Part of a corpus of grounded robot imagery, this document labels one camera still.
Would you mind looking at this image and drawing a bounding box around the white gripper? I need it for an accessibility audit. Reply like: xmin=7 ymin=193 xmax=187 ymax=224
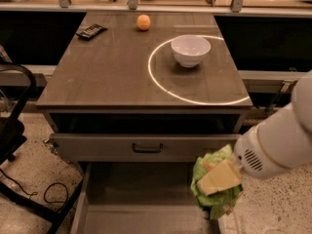
xmin=196 ymin=127 xmax=290 ymax=196

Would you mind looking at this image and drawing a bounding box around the green rice chip bag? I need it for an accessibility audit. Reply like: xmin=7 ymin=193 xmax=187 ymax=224
xmin=190 ymin=144 xmax=243 ymax=219

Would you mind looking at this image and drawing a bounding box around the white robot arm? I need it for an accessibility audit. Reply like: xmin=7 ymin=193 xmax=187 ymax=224
xmin=196 ymin=71 xmax=312 ymax=196

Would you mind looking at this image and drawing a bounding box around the open middle drawer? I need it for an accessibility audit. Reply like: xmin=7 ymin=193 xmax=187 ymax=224
xmin=70 ymin=163 xmax=221 ymax=234

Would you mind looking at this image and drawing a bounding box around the grey drawer cabinet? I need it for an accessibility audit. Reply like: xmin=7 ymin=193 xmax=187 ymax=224
xmin=35 ymin=11 xmax=254 ymax=234

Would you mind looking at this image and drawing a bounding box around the white bowl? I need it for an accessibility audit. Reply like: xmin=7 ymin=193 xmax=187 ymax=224
xmin=171 ymin=35 xmax=211 ymax=68

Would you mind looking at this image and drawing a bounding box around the orange fruit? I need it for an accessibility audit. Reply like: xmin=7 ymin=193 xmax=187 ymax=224
xmin=136 ymin=15 xmax=151 ymax=31

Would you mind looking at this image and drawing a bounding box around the dark candy bar wrapper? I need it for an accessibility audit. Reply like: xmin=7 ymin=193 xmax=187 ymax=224
xmin=77 ymin=24 xmax=107 ymax=41

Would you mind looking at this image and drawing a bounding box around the black office chair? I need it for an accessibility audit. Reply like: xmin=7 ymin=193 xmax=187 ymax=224
xmin=0 ymin=62 xmax=83 ymax=234

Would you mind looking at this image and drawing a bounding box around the metal railing with posts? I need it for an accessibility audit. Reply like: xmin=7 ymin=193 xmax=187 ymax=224
xmin=0 ymin=0 xmax=312 ymax=18

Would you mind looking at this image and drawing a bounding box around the black table leg frame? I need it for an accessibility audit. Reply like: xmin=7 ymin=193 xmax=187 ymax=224
xmin=238 ymin=80 xmax=312 ymax=166

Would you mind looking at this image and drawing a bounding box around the top drawer with black handle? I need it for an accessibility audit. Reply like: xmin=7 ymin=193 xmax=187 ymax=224
xmin=49 ymin=112 xmax=244 ymax=164

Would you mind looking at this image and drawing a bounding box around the black floor cable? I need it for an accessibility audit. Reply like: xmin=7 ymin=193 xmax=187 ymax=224
xmin=0 ymin=168 xmax=70 ymax=205

